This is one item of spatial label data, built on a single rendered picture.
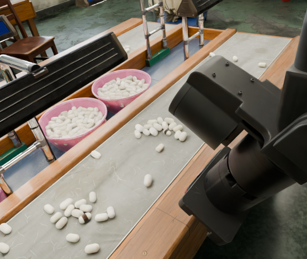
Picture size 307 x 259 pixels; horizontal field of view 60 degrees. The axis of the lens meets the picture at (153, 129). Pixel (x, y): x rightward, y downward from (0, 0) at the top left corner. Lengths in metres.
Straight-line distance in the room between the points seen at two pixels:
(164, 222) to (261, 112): 0.49
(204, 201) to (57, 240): 0.51
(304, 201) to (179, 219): 1.16
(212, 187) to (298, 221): 1.38
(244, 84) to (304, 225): 1.46
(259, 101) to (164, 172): 0.60
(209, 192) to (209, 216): 0.02
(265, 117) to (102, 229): 0.57
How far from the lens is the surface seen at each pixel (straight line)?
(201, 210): 0.30
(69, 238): 0.72
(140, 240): 0.66
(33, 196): 0.85
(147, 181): 0.76
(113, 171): 0.83
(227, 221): 0.31
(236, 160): 0.25
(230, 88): 0.22
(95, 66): 0.67
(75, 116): 1.14
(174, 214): 0.68
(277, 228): 1.61
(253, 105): 0.22
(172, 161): 0.83
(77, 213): 0.75
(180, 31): 1.79
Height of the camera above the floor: 1.33
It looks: 38 degrees down
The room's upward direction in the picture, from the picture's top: 9 degrees counter-clockwise
